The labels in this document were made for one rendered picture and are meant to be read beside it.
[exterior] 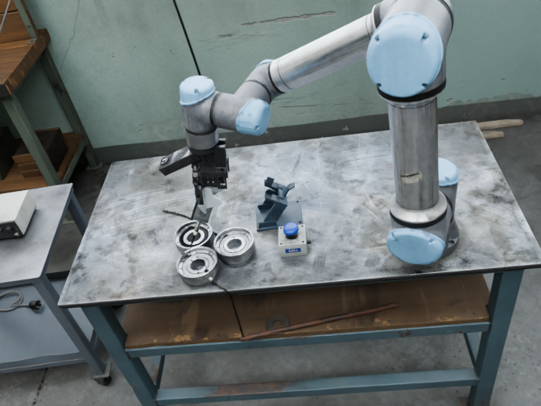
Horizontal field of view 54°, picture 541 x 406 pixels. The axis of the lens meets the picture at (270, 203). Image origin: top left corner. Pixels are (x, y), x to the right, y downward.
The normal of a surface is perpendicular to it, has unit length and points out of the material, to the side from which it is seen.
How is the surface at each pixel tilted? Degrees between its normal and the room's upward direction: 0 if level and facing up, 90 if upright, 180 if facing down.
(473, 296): 0
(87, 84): 90
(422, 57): 83
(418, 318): 0
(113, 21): 90
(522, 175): 0
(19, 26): 90
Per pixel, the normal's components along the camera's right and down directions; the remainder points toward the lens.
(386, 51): -0.40, 0.55
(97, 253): -0.14, -0.74
